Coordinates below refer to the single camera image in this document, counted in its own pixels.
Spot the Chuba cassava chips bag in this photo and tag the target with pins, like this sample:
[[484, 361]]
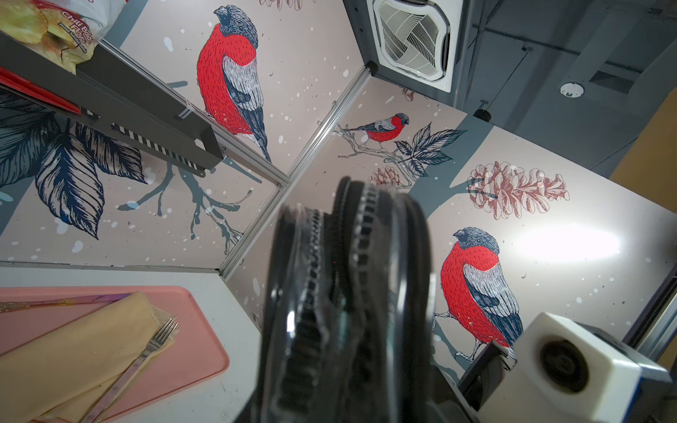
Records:
[[64, 31]]

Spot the yellow folded napkin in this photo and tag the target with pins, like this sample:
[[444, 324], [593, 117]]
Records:
[[61, 375]]

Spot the clear pouch black zipper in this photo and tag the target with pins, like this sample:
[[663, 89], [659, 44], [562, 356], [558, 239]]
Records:
[[348, 313]]

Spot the pink handled fork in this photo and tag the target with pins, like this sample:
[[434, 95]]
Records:
[[154, 345]]

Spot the ceiling air conditioner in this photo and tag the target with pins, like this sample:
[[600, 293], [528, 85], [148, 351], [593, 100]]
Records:
[[418, 45]]

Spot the aluminium frame rail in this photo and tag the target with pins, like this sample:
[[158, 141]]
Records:
[[208, 189]]

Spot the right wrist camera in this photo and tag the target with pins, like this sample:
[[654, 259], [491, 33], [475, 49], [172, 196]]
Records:
[[570, 372]]

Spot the black wall basket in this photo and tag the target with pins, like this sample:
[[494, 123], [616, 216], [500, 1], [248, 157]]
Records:
[[132, 121]]

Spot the pink tray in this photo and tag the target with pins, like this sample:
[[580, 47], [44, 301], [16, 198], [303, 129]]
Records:
[[196, 356]]

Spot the pink handled spoon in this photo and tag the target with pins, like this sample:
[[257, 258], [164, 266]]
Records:
[[14, 306]]

